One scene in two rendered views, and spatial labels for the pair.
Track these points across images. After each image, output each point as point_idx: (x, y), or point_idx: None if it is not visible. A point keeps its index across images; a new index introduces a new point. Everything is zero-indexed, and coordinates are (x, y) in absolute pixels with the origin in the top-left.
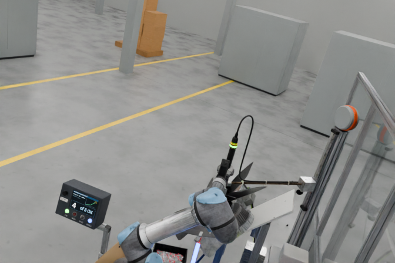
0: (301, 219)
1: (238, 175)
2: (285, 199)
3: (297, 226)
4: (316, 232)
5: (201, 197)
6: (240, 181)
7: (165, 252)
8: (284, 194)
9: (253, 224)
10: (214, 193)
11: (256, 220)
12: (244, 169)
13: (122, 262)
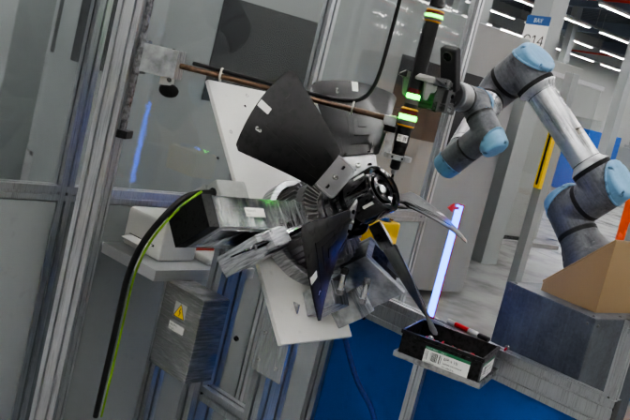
0: (112, 169)
1: (321, 122)
2: (239, 103)
3: (106, 196)
4: (72, 180)
5: (551, 58)
6: (282, 151)
7: None
8: (219, 106)
9: None
10: (537, 45)
11: (287, 178)
12: (309, 100)
13: (603, 235)
